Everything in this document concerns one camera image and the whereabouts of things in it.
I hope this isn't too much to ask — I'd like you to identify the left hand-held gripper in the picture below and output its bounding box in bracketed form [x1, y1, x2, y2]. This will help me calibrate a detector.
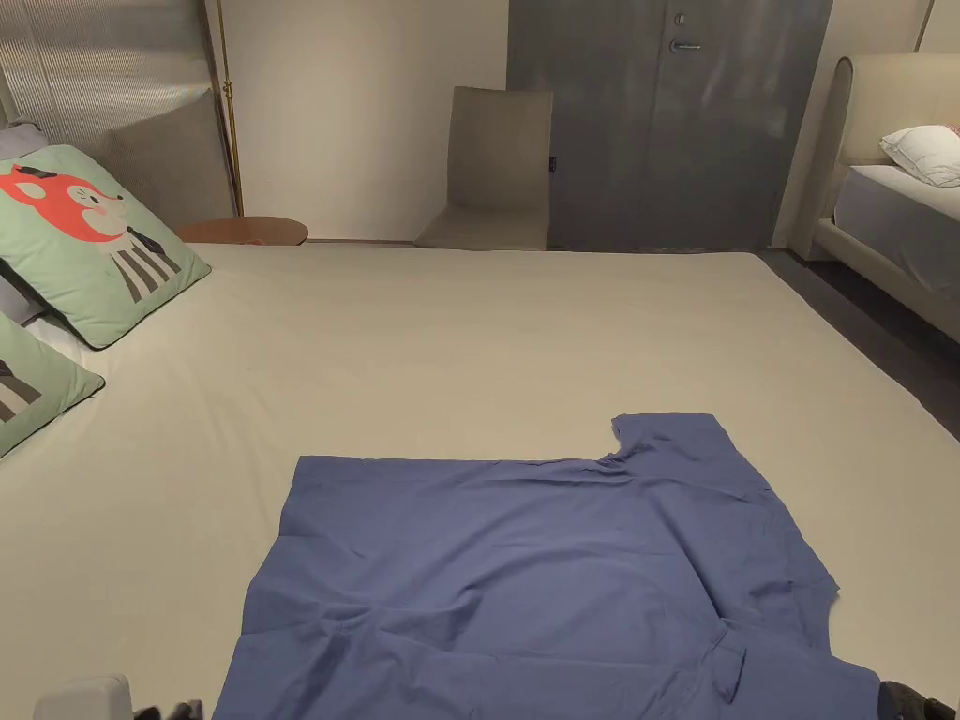
[35, 674, 204, 720]

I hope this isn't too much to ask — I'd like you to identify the green fox print cushion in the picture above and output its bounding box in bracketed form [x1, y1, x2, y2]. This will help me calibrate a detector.
[0, 144, 214, 351]
[0, 310, 106, 460]

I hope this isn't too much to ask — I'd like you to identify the dark blue shirt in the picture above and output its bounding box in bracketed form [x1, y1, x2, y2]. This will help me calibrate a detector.
[211, 412, 882, 720]

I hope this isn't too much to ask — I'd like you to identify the bed with beige sheet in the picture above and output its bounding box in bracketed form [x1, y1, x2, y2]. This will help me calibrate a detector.
[0, 241, 960, 720]

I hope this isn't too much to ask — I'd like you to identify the cream bed with grey mattress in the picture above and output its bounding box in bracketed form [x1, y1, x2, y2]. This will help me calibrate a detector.
[813, 163, 960, 345]

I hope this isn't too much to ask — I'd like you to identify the round wooden side table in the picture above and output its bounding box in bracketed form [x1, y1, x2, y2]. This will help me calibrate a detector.
[176, 216, 309, 248]

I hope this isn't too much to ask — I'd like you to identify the beige padded headboard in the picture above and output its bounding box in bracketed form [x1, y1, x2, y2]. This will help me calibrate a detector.
[0, 85, 240, 231]

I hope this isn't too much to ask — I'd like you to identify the white pillow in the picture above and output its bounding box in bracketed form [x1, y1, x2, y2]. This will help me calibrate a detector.
[877, 123, 960, 189]

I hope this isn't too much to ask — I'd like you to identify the grey pillow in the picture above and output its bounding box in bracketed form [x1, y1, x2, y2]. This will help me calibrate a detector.
[0, 120, 48, 160]

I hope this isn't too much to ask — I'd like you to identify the brass floor lamp pole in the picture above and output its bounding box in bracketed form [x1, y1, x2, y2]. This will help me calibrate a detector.
[215, 0, 247, 218]

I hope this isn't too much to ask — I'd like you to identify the cream padded headboard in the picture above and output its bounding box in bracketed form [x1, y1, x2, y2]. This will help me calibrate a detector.
[791, 52, 960, 262]

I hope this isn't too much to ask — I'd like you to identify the grey double door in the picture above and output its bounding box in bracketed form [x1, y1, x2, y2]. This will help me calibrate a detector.
[506, 0, 833, 253]

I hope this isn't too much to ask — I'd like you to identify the beige upholstered chair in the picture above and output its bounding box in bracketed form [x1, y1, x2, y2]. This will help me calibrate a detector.
[413, 85, 556, 251]

